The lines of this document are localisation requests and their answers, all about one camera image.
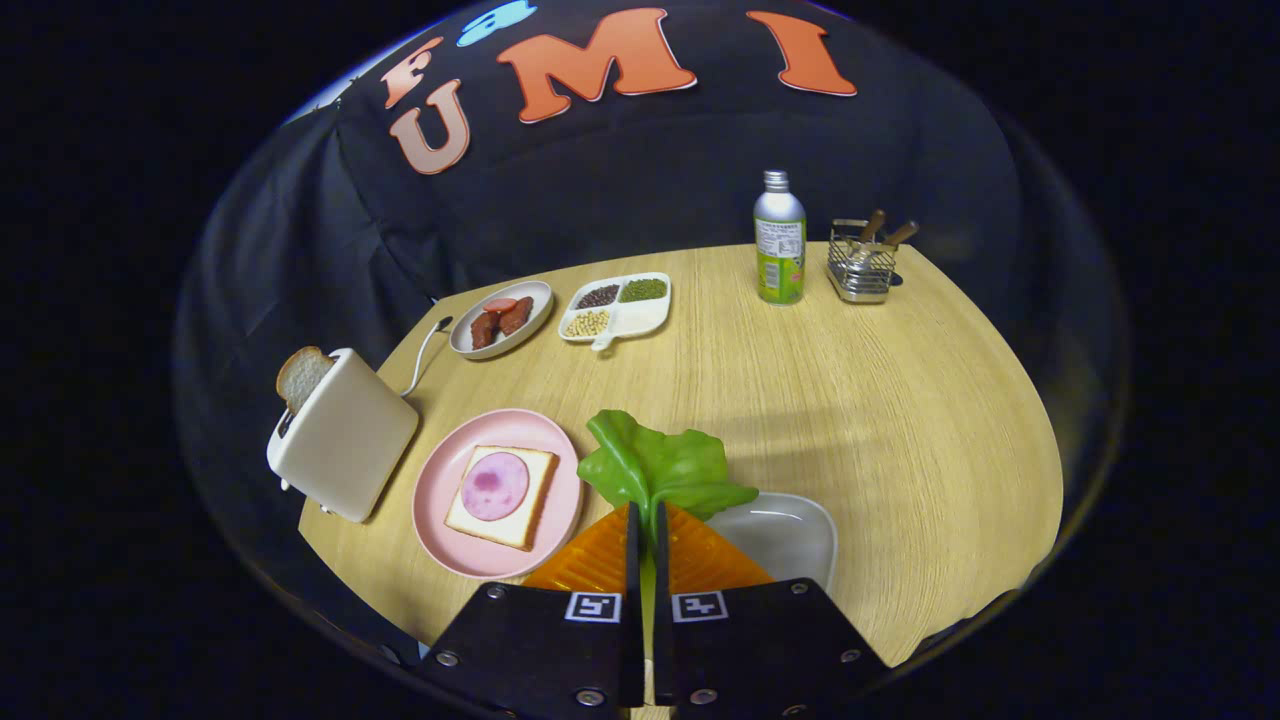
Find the white square plate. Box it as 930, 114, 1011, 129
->
705, 492, 839, 593

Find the white bread slice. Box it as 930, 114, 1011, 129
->
444, 445, 559, 552

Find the pink round plate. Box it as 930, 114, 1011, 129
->
412, 408, 584, 581

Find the metal wire cutlery basket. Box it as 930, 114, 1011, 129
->
827, 219, 899, 304

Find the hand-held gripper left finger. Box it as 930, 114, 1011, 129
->
415, 503, 646, 720

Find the pink ham slice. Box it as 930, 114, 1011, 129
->
461, 451, 532, 523

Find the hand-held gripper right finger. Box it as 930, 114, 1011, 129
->
652, 500, 891, 720

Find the wooden-handled utensil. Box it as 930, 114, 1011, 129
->
870, 221, 919, 271
850, 209, 887, 271

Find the black backdrop cloth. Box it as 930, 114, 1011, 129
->
172, 0, 1131, 641

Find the white divided dish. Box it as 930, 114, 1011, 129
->
558, 272, 672, 352

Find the white toaster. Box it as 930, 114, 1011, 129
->
266, 347, 421, 524

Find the grey round plate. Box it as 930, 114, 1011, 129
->
449, 280, 555, 361

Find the silver green drink bottle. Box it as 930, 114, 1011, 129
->
753, 170, 807, 306

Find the toasted brown bread slice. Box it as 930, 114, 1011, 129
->
276, 346, 337, 416

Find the green lettuce leaf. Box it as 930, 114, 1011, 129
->
577, 409, 760, 546

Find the white toaster power cable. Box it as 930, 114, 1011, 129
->
402, 316, 454, 398

